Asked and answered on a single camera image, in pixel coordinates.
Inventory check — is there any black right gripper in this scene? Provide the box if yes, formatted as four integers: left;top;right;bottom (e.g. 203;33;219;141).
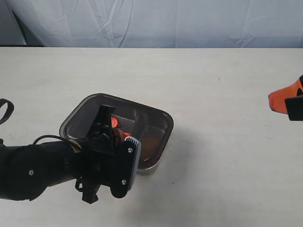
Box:
268;76;303;121

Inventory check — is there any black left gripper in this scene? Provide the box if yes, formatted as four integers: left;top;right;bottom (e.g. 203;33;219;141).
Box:
75;105;131;180

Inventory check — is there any lunch box lid orange seal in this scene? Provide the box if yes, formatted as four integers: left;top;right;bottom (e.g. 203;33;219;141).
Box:
59;93;174;169

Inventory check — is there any yellow cheese wedge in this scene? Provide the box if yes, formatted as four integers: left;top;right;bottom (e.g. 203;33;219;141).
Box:
139;136;158;165

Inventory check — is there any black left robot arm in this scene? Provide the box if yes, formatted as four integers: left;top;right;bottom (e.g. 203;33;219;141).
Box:
0;105;135;204

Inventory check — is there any steel two-compartment lunch box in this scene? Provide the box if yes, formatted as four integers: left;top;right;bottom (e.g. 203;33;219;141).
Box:
136;163;160;176

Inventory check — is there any white backdrop cloth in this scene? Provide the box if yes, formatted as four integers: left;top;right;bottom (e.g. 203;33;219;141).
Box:
2;0;303;48

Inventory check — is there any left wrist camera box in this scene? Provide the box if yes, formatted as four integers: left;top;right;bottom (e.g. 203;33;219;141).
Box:
110;136;141;199

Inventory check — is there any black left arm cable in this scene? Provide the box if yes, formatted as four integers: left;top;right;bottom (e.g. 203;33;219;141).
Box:
0;98;15;125

